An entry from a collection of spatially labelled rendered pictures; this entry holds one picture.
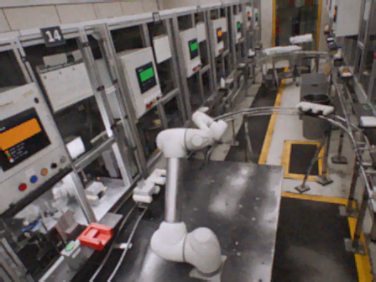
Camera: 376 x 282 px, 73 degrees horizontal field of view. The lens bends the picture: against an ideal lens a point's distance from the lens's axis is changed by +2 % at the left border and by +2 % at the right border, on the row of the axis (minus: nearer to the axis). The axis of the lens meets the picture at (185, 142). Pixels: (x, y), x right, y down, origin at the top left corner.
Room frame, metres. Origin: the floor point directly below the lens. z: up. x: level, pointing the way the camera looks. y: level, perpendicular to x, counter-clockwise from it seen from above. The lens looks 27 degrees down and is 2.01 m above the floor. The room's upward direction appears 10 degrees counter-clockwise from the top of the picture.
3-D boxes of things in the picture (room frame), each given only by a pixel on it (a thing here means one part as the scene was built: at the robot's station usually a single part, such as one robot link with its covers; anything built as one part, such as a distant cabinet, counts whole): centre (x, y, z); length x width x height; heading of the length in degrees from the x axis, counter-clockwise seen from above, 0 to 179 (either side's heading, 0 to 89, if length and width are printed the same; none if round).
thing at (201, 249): (0.97, 0.01, 0.85); 0.18 x 0.16 x 0.22; 70
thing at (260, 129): (5.37, -2.00, 0.01); 5.85 x 0.59 x 0.01; 153
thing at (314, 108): (2.52, -1.44, 0.84); 0.37 x 0.14 x 0.10; 31
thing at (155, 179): (1.63, 0.31, 0.84); 0.36 x 0.14 x 0.10; 153
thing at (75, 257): (0.97, 0.70, 0.97); 0.08 x 0.08 x 0.12; 63
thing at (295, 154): (2.83, -1.54, 0.01); 1.00 x 0.55 x 0.01; 153
